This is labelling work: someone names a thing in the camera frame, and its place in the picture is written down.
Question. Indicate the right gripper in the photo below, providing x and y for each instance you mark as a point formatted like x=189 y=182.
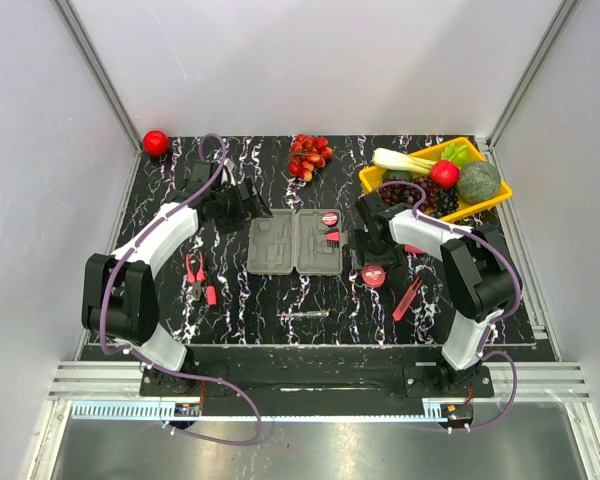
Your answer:
x=358 y=241

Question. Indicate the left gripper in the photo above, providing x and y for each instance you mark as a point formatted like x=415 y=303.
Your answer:
x=247 y=209

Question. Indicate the red tape measure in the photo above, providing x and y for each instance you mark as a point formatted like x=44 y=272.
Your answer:
x=373 y=276

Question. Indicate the grey plastic tool case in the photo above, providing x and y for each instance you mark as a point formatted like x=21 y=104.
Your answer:
x=294 y=241

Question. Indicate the red hex key set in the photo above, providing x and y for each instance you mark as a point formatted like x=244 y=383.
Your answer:
x=333 y=239

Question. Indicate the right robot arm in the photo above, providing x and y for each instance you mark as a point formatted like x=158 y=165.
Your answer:
x=483 y=283

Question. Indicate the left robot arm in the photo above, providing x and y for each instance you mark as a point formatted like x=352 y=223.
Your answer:
x=120 y=300

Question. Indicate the dark red grape bunch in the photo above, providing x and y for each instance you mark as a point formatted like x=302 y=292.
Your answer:
x=399 y=193

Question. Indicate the red utility knife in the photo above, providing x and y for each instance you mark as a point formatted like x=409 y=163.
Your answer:
x=406 y=300

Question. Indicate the green avocado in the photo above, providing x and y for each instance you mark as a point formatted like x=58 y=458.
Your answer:
x=397 y=175

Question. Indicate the red cherry bunch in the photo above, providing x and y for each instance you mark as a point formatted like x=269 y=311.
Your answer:
x=307 y=155

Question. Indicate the black grape bunch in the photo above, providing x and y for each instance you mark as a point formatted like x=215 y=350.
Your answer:
x=447 y=202

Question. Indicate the white green leek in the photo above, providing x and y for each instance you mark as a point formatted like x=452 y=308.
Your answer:
x=393 y=160

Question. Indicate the clear test pen screwdriver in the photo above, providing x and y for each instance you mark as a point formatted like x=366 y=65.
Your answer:
x=308 y=314

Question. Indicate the red apple in tray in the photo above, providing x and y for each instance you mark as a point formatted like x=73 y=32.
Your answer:
x=445 y=174

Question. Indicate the green cantaloupe melon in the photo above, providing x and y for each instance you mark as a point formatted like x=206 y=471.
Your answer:
x=478 y=181

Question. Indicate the green leafy vegetable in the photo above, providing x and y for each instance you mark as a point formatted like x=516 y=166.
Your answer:
x=458 y=154

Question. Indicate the red apple in corner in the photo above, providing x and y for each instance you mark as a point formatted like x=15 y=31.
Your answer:
x=155 y=143

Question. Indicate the red handled pliers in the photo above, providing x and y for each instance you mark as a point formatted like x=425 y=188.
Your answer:
x=196 y=276

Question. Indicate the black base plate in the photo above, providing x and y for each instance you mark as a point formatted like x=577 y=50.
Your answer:
x=375 y=388

